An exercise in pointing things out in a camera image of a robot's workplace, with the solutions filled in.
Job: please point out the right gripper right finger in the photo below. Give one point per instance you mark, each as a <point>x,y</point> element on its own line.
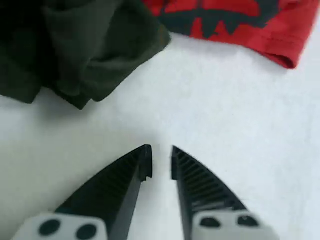
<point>200,190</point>

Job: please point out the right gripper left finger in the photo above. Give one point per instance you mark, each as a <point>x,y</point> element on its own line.
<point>110,195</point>

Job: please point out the dark green shirt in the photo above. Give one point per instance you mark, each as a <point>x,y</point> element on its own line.
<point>75,50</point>

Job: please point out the red shirt with black print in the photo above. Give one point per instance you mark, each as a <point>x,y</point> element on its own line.
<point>237,17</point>

